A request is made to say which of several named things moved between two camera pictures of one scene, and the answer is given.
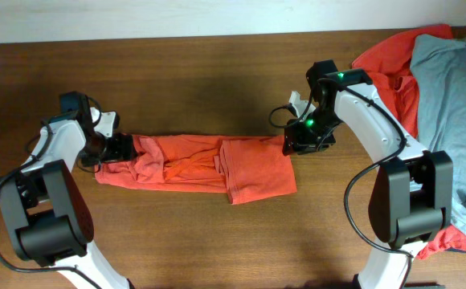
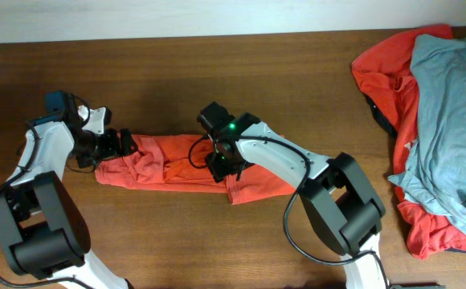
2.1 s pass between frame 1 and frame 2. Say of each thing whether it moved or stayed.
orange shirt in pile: stayed
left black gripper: stayed
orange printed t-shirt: stayed
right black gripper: moved
